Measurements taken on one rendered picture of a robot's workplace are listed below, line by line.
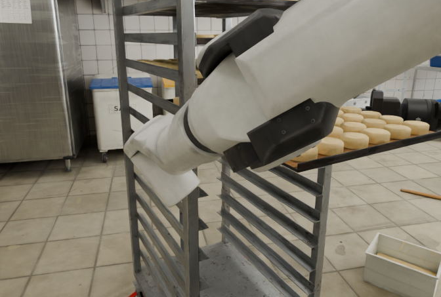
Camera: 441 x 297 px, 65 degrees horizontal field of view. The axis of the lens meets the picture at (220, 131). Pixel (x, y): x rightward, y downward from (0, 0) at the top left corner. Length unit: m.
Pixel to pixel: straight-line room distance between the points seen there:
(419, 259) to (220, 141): 1.79
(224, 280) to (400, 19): 1.43
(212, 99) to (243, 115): 0.03
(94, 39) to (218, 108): 3.56
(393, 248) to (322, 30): 1.85
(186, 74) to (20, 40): 2.36
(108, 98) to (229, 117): 2.93
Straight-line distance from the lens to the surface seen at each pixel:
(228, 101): 0.31
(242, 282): 1.59
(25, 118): 3.12
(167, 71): 0.94
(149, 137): 0.47
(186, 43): 0.76
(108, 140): 3.33
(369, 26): 0.25
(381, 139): 0.70
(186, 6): 0.76
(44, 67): 3.01
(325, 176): 1.10
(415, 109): 0.95
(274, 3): 0.92
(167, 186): 0.53
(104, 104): 3.24
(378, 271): 1.90
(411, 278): 1.86
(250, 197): 1.47
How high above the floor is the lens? 1.15
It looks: 16 degrees down
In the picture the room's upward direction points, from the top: straight up
